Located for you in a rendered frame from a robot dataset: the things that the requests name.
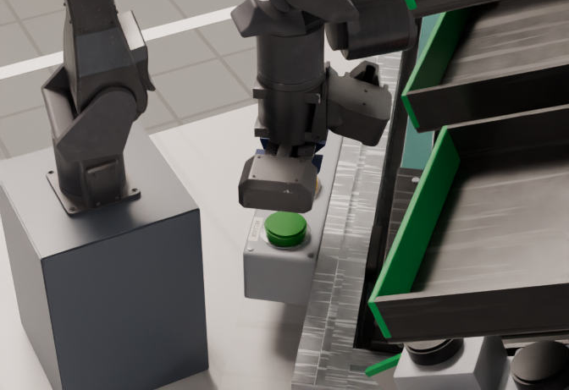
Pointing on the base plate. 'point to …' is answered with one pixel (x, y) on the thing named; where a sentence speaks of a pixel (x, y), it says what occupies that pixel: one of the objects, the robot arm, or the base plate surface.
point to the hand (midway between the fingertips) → (291, 177)
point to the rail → (349, 248)
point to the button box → (265, 270)
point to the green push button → (285, 227)
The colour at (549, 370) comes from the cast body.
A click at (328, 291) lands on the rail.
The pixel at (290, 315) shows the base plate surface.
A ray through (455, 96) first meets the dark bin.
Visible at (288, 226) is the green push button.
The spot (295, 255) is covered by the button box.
